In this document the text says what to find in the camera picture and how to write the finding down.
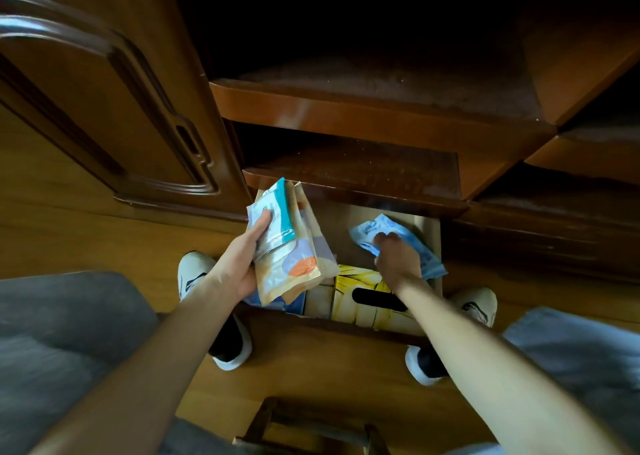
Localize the person's grey trouser leg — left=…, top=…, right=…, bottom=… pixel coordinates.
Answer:
left=0, top=271, right=242, bottom=455
left=444, top=307, right=640, bottom=455

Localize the brown wooden stool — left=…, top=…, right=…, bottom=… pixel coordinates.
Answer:
left=232, top=397, right=392, bottom=455

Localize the brown wooden cabinet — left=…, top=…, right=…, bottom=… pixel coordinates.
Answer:
left=0, top=0, right=640, bottom=286

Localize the person's right forearm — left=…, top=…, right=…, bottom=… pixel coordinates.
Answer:
left=394, top=279, right=632, bottom=455

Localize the person's left grey trouser leg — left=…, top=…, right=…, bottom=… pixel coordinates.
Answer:
left=0, top=271, right=242, bottom=455

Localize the light blue packet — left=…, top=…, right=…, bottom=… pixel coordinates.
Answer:
left=348, top=214, right=448, bottom=281

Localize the person's left forearm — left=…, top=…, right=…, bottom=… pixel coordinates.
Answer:
left=29, top=274, right=242, bottom=455

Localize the person's left hand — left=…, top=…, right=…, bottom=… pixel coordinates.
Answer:
left=207, top=210, right=274, bottom=303

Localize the person's right white shoe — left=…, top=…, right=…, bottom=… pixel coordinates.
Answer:
left=404, top=287, right=499, bottom=387

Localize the beige packet with orange spot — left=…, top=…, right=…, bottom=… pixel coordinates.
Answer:
left=253, top=181, right=341, bottom=307

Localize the cardboard box with yellow print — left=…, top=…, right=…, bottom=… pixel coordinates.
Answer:
left=242, top=189, right=445, bottom=338

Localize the teal and white packet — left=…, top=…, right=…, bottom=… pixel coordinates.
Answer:
left=246, top=178, right=297, bottom=263

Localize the person's white shoe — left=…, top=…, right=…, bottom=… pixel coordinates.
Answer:
left=404, top=287, right=499, bottom=387
left=177, top=251, right=254, bottom=372

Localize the person's right hand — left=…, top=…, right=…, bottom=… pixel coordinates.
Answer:
left=372, top=232, right=424, bottom=293

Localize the brown wooden cabinet door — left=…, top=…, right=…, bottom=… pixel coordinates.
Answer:
left=0, top=0, right=254, bottom=222

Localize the person's right grey trouser leg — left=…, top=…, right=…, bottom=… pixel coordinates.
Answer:
left=444, top=307, right=640, bottom=455

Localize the person's left white shoe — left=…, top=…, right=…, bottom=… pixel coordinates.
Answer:
left=177, top=251, right=254, bottom=372

